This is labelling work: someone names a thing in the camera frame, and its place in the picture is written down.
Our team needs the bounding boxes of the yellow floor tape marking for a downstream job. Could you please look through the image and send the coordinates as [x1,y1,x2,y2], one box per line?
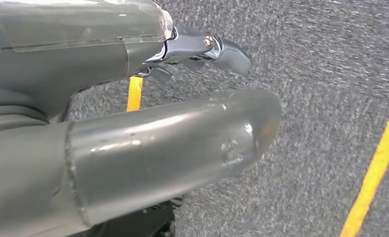
[126,76,144,113]
[339,112,389,237]

